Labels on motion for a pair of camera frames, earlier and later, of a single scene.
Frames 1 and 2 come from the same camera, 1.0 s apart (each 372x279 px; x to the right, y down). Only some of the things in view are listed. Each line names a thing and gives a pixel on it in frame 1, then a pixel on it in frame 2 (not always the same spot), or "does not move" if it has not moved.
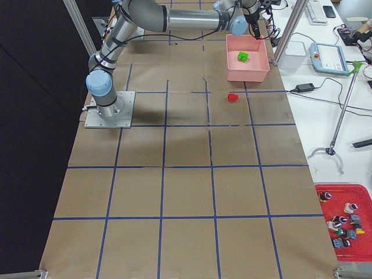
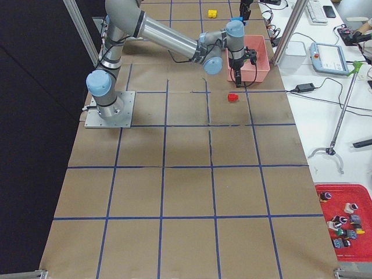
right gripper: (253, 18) → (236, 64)
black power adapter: (302, 88) does not move
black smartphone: (329, 11) does not move
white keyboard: (315, 14) does not move
